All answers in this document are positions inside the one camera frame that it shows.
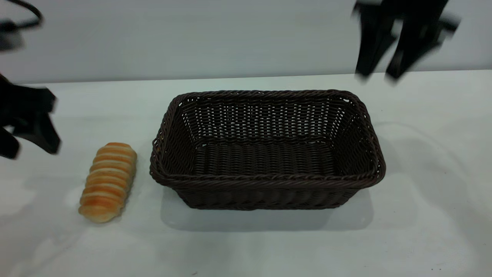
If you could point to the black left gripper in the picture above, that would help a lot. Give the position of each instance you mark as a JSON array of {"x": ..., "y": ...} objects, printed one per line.
[{"x": 23, "y": 104}]

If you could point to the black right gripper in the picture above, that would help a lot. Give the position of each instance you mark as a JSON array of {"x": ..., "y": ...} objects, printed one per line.
[{"x": 403, "y": 9}]

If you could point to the striped orange bread roll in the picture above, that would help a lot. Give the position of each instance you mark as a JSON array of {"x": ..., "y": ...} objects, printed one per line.
[{"x": 108, "y": 182}]

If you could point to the dark brown wicker basket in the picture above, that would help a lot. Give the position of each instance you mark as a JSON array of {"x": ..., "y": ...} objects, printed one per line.
[{"x": 265, "y": 157}]

